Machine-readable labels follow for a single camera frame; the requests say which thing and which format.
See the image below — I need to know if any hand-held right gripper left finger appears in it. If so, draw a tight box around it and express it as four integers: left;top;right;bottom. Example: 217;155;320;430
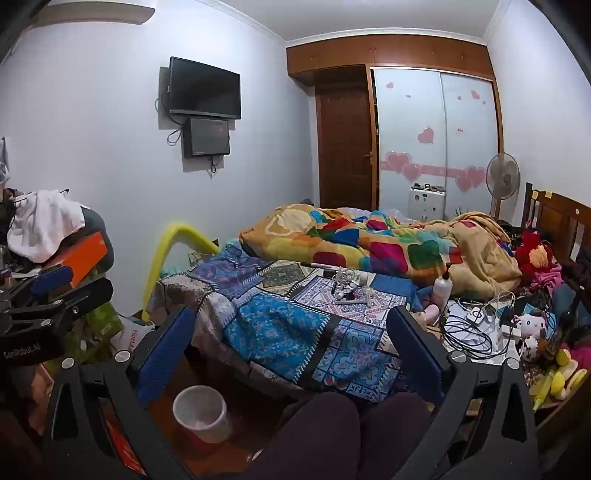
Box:
41;305;199;480

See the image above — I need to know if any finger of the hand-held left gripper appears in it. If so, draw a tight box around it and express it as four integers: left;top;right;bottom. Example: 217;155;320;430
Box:
46;277;115;320
9;265;75;301

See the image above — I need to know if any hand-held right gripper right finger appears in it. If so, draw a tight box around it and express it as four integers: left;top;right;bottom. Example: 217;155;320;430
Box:
387;305;541;480

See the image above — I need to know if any white wastebasket with red base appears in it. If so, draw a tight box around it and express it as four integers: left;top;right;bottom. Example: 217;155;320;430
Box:
172;385;233;445

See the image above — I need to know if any white plastic bag red print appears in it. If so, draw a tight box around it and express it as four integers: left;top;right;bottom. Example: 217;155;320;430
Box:
111;314;155;358

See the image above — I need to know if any green patterned bag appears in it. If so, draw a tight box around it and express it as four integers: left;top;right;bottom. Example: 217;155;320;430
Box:
60;302;123;365

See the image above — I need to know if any orange box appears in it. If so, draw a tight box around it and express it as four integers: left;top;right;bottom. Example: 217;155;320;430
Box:
39;231;109;287

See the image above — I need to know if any pile of dark clothes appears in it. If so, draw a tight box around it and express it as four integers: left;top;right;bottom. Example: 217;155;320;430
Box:
0;185;28;278

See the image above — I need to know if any white cloth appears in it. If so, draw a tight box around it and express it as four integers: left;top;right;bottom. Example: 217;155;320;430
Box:
7;189;86;264

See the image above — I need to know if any white pump bottle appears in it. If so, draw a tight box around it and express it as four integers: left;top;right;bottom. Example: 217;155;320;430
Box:
431;262;455;308

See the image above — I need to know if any dark grey cloth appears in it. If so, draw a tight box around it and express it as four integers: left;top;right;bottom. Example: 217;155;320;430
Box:
78;205;116;273

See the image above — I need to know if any person's right leg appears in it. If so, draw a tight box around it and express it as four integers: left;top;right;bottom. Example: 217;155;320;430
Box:
355;392;435;480

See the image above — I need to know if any person's leg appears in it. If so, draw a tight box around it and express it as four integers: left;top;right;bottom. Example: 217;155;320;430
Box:
231;396;361;480
355;392;435;480

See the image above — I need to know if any clear glass ornament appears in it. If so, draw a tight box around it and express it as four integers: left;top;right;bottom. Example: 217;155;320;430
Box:
331;268;361;301

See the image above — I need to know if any colourful patterned blanket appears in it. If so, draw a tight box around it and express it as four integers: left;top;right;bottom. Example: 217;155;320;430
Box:
239;203;522;298

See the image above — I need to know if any yellow foam tube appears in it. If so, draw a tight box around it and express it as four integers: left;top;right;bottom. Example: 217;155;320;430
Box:
141;222;221;321

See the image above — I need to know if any blue patchwork quilt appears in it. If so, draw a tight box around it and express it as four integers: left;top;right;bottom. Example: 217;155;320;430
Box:
157;244;444;402

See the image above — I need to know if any black and white plush toy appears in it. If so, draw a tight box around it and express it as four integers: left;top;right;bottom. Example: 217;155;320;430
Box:
519;335;546;363

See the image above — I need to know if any white cat plush toy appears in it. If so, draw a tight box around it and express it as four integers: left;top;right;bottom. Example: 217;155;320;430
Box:
515;309;548;340

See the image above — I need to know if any silver plastic bag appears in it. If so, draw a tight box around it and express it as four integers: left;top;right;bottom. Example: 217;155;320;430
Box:
0;136;12;185

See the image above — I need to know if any person's left leg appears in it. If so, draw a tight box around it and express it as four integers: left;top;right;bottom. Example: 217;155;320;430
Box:
231;396;361;480

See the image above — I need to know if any small white cabinet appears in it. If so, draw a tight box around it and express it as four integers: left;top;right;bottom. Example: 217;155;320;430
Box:
409;185;448;221

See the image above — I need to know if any red and yellow plush toy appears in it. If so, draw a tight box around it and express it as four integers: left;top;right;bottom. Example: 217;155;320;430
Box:
515;231;555;282

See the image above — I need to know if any pink cloth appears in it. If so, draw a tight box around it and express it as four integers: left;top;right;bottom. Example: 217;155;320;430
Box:
531;265;564;289

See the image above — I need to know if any dark blue cloth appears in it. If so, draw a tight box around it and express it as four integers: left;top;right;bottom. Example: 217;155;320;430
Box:
549;281;591;333

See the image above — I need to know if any wooden headboard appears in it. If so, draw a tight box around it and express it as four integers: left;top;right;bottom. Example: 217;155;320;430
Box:
524;182;591;278

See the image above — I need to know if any white standing fan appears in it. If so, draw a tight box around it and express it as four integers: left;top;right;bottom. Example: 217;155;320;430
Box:
486;152;521;220

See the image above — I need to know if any brown wooden door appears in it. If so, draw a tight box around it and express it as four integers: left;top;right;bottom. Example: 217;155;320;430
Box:
315;83;376;210

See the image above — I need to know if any wardrobe with frosted sliding doors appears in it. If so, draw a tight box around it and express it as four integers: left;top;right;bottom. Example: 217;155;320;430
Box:
369;65;504;222

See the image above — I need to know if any wooden overhead cabinet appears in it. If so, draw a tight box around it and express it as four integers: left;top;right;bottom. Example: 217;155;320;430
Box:
286;33;497;86

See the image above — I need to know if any black television cable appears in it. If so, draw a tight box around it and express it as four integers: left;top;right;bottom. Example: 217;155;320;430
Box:
157;92;185;146

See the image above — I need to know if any wall-mounted black television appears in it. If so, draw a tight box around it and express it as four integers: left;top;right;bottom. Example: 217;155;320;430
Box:
168;56;242;120

